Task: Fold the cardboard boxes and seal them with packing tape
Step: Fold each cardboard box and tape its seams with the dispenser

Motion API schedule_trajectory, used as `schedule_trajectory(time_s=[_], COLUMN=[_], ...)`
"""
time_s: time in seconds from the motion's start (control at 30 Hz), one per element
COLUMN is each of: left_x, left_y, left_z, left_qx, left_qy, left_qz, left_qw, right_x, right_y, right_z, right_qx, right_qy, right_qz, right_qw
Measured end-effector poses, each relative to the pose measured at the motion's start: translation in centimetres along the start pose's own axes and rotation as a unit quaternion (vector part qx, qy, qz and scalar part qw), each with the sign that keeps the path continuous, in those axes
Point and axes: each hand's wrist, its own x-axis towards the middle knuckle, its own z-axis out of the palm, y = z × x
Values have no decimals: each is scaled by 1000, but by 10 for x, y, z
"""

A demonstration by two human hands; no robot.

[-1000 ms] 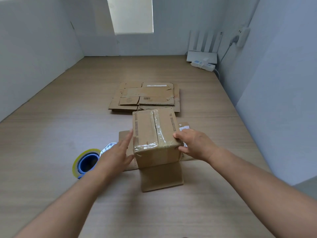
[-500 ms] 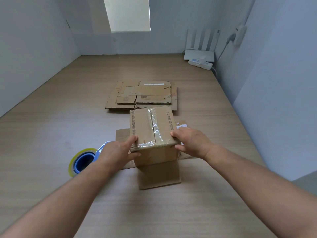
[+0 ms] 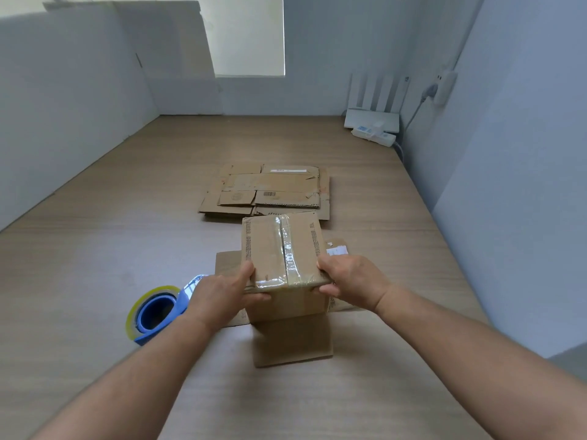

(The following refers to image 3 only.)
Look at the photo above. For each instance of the person's left hand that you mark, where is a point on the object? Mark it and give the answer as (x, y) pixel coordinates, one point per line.
(215, 302)

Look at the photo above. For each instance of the person's right hand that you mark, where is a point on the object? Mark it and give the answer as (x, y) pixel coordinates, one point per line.
(357, 281)

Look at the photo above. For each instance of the blue tape dispenser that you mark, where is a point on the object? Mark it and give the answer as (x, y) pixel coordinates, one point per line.
(181, 300)

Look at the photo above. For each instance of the plain cardboard box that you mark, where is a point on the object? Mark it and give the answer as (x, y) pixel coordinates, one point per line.
(263, 247)

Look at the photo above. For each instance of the clear yellowish tape roll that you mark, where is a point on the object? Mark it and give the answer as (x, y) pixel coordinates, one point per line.
(130, 318)

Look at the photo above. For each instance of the large torn cardboard box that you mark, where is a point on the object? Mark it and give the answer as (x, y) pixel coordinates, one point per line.
(211, 207)

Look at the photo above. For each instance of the person's right forearm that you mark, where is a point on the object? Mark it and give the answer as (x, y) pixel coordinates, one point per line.
(495, 357)

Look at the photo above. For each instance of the person's left forearm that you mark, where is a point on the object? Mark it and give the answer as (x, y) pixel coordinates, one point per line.
(119, 384)

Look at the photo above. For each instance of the white power strip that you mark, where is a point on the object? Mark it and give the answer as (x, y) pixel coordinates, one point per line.
(385, 139)

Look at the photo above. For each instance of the white router with antennas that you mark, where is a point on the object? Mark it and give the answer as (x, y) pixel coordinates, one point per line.
(369, 120)

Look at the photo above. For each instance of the white foam partition board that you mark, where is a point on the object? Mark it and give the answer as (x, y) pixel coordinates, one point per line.
(69, 109)

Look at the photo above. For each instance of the bright window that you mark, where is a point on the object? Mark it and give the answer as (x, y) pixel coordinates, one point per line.
(250, 36)

